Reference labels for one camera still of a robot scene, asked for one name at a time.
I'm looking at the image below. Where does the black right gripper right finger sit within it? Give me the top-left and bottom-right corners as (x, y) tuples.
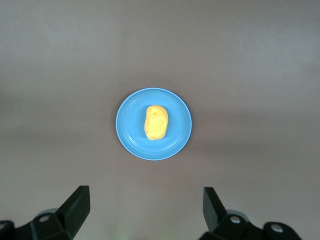
(200, 186), (304, 240)

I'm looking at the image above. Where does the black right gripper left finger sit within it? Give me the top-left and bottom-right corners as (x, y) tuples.
(0, 185), (91, 240)

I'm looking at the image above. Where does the yellow potato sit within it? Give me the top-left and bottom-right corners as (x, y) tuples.
(143, 104), (168, 141)

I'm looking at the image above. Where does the blue round plate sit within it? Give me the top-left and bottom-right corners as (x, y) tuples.
(115, 87), (193, 162)

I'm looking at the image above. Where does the brown table cover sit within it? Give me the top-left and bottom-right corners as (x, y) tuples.
(0, 0), (320, 240)

